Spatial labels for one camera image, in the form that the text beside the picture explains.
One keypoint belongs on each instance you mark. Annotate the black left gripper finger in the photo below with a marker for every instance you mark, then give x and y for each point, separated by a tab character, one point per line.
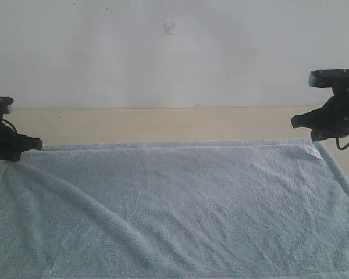
26	143

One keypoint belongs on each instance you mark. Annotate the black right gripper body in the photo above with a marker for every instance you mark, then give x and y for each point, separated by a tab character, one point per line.
334	118

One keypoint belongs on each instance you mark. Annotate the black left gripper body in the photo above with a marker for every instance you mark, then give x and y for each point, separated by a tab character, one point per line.
8	142

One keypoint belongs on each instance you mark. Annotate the white towel care label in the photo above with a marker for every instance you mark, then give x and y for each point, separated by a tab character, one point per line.
313	152

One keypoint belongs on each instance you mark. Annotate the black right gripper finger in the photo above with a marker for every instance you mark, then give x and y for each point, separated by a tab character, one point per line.
318	135
313	119

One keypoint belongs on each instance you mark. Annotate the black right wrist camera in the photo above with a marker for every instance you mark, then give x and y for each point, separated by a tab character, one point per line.
336	79

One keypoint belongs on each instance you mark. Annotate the light blue terry towel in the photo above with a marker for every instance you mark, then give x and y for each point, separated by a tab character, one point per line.
222	209

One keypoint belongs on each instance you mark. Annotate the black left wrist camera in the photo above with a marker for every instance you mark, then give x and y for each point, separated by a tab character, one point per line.
0	105

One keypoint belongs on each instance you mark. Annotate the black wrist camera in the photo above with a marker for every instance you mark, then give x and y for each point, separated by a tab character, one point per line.
336	79
0	105

